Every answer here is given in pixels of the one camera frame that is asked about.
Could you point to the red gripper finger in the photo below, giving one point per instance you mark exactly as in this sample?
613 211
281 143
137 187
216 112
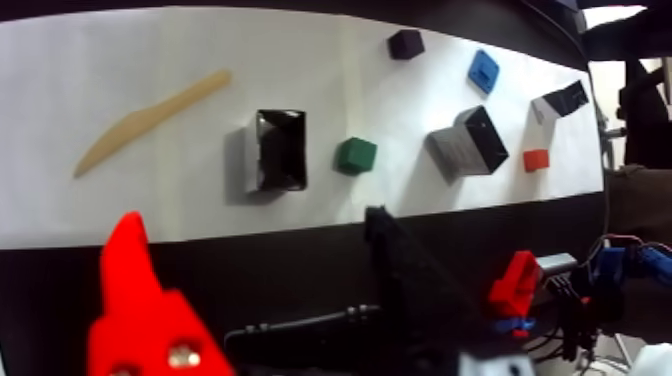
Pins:
142 315

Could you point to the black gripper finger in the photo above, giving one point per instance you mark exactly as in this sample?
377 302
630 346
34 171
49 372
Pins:
414 304

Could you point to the black and white box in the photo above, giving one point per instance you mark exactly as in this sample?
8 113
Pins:
567 100
281 152
472 147

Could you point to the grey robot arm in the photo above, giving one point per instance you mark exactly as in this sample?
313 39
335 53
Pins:
493 365

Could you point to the black flat device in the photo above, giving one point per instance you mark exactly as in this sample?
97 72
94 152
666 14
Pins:
304 341

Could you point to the white paper sheet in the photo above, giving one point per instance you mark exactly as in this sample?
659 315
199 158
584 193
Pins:
157 184

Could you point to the grey metal block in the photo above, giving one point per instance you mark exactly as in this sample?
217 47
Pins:
556 262

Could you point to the green cube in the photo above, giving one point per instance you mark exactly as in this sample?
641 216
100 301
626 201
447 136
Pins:
356 156

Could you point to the orange cube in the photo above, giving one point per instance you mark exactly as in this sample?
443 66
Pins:
536 160

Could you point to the wooden knife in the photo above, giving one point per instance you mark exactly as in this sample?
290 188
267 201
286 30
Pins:
142 118

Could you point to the blue plastic robot part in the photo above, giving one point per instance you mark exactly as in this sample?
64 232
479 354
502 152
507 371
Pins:
611 262

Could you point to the blue flat block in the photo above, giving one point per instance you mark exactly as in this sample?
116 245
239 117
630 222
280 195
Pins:
483 71

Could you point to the purple cube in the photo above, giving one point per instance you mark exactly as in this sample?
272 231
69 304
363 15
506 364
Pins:
407 44

